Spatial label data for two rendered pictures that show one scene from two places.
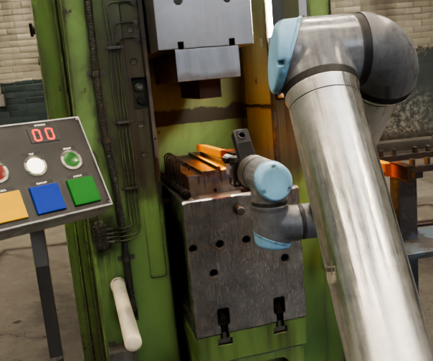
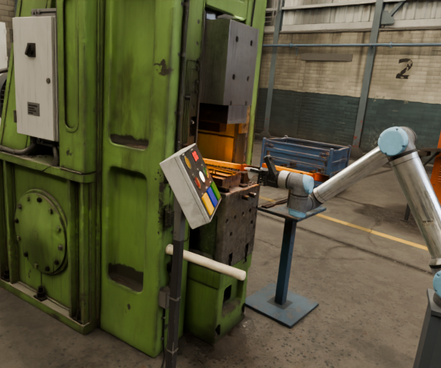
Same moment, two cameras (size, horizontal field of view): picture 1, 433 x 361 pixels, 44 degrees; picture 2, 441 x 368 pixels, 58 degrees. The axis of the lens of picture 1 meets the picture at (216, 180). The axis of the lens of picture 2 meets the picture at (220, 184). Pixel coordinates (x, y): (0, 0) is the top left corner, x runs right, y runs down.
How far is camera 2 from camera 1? 1.53 m
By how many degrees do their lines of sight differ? 43
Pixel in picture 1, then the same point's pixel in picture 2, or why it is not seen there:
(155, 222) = not seen: hidden behind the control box
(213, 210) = (236, 198)
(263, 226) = (301, 207)
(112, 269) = (167, 239)
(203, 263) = (228, 228)
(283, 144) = (236, 158)
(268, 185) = (309, 186)
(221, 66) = (241, 116)
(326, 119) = (420, 169)
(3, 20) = not seen: outside the picture
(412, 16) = not seen: hidden behind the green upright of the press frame
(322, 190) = (424, 194)
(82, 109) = (169, 135)
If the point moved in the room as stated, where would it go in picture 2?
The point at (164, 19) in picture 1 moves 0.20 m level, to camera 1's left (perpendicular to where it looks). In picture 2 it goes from (228, 87) to (196, 85)
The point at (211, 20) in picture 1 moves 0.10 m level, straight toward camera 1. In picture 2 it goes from (242, 90) to (255, 91)
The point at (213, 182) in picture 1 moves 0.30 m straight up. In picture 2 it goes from (230, 182) to (234, 127)
